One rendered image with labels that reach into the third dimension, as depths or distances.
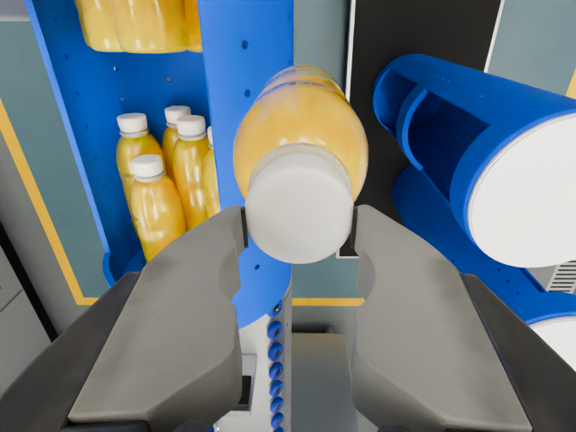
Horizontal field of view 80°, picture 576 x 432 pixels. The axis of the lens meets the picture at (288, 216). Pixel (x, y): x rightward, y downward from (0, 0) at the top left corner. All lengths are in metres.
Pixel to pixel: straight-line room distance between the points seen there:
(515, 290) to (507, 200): 0.33
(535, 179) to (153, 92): 0.61
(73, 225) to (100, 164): 1.61
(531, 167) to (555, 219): 0.11
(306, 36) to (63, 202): 1.44
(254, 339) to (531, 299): 0.64
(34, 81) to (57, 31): 1.39
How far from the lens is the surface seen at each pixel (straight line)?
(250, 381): 0.94
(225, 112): 0.35
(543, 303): 0.92
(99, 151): 0.57
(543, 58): 1.83
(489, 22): 1.54
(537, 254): 0.75
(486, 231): 0.68
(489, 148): 0.64
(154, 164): 0.49
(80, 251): 2.26
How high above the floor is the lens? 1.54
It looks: 60 degrees down
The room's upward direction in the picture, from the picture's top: 177 degrees counter-clockwise
